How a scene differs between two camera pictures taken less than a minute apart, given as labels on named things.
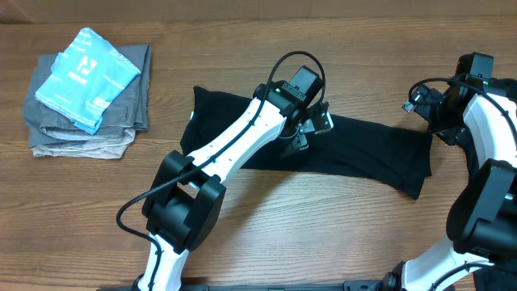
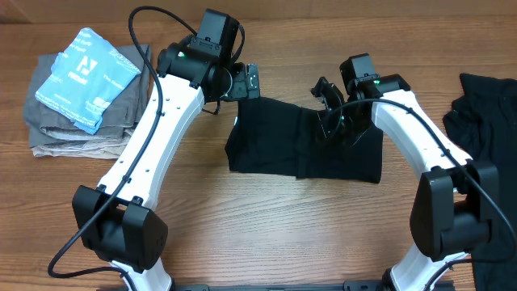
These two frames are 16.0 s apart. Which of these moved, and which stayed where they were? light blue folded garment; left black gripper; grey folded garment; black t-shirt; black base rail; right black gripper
Moved: black t-shirt; right black gripper; left black gripper
Stayed: light blue folded garment; black base rail; grey folded garment
